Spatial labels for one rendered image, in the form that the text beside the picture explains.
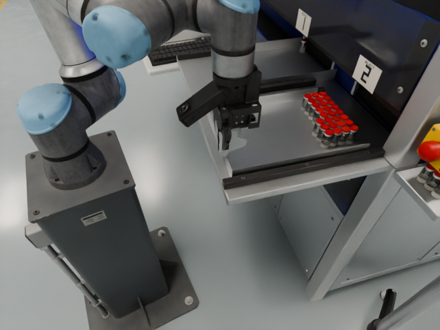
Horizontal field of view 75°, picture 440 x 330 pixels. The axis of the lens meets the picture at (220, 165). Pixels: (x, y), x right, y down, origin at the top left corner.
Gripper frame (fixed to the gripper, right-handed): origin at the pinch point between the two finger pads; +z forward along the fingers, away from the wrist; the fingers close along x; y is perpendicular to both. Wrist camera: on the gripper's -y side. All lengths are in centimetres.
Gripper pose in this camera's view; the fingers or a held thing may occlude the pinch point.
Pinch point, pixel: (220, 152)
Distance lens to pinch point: 66.3
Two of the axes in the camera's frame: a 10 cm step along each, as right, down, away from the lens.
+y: 9.7, -1.8, 1.8
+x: -2.6, -7.0, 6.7
